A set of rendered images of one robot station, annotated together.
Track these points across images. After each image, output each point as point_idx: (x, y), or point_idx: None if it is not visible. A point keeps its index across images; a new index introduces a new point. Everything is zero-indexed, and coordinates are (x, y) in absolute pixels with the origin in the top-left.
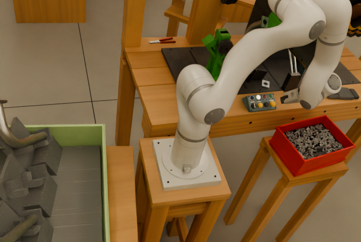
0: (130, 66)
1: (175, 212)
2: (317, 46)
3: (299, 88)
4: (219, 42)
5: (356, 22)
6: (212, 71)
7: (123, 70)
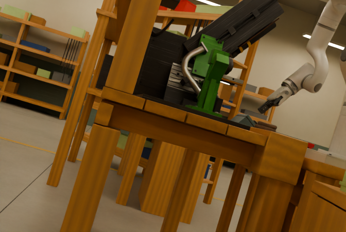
0: (176, 113)
1: None
2: (324, 35)
3: (289, 85)
4: (230, 60)
5: (254, 39)
6: (214, 100)
7: (117, 144)
